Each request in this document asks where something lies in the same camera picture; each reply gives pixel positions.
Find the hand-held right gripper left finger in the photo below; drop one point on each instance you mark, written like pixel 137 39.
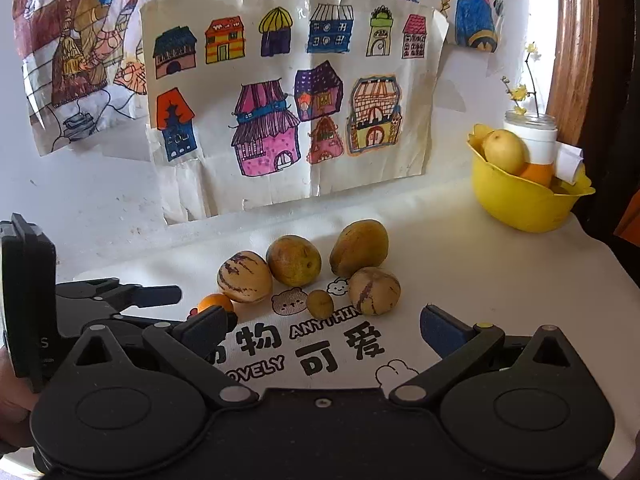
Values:
pixel 210 327

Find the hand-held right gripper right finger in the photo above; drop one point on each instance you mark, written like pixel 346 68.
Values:
pixel 440 332

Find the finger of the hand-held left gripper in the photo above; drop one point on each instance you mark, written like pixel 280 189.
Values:
pixel 155 295
pixel 135 319

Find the small orange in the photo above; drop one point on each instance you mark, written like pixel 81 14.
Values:
pixel 215 302

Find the light striped pepino melon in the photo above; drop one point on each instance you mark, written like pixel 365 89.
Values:
pixel 244 276

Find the pale pepino melon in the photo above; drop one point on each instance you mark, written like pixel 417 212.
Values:
pixel 374 291

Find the round yellow-brown fruit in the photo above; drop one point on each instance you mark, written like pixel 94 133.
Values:
pixel 293 260

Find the small brown longan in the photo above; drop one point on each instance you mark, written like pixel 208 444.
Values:
pixel 320 303

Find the oval greenish-brown fruit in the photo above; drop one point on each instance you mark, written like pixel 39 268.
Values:
pixel 359 248

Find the person's left hand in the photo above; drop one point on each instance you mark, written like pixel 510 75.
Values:
pixel 12 400

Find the white printed cloth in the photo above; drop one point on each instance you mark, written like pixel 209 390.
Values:
pixel 450 270

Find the yellow plastic bowl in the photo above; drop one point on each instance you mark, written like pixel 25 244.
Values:
pixel 520 205

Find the large orange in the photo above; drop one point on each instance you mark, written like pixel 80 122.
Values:
pixel 537 176

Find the yellow pear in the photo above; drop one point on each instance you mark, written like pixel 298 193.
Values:
pixel 505 151

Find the white paper slip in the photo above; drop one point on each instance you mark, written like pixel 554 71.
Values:
pixel 567 162

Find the coloured houses drawing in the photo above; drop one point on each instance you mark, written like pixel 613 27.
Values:
pixel 280 110

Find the yellow flower twig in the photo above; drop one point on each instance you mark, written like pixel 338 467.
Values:
pixel 520 92

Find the coloured children drawing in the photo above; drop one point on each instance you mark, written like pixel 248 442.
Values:
pixel 75 45

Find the brown wooden frame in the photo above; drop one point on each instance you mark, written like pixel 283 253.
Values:
pixel 575 35

